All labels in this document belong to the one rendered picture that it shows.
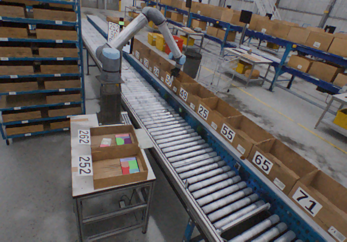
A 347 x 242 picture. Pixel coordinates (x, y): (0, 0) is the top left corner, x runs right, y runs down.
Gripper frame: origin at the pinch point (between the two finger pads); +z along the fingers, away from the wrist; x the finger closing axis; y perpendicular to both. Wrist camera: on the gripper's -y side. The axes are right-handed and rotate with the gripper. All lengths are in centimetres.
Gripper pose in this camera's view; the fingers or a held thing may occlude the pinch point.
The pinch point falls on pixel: (171, 81)
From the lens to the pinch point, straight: 271.1
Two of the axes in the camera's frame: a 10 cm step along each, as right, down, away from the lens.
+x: 8.0, 0.8, 5.9
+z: -3.6, 8.6, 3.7
